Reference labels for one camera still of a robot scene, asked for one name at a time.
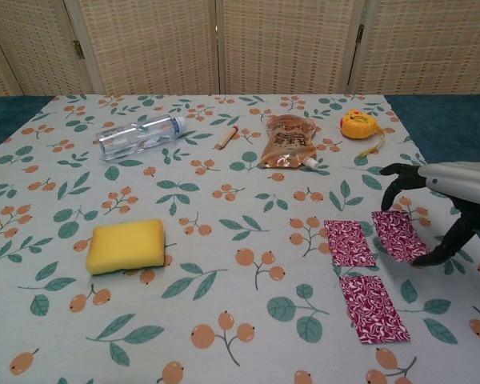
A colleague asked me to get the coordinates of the yellow tape measure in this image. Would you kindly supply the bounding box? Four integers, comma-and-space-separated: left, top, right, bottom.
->
339, 110, 387, 158

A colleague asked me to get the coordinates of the brown spouted refill pouch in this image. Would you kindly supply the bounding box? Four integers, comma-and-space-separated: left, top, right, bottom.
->
259, 114, 319, 170

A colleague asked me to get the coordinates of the small wooden stick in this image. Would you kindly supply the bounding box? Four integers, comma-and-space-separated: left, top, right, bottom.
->
214, 125, 240, 151

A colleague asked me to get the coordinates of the clear plastic water bottle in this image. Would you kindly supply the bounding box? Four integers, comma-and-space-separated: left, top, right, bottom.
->
94, 114, 187, 162

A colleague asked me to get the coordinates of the yellow sponge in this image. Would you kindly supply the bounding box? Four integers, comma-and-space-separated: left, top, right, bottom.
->
86, 218, 166, 276

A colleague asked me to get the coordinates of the magenta patterned cloth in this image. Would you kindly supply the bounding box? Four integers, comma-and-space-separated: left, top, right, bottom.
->
323, 210, 433, 345

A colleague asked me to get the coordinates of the floral print tablecloth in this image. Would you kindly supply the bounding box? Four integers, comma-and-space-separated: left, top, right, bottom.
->
0, 94, 480, 384

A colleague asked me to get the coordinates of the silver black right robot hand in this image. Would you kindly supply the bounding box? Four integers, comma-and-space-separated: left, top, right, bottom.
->
379, 161, 480, 268

